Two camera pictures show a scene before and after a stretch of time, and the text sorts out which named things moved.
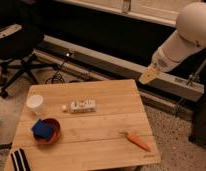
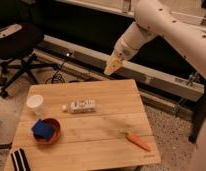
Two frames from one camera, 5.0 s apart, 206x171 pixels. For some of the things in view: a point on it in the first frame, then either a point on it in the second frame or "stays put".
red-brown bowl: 47,140 stays put
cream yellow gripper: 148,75 → 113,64
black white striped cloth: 20,160 stays put
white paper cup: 35,104 stays put
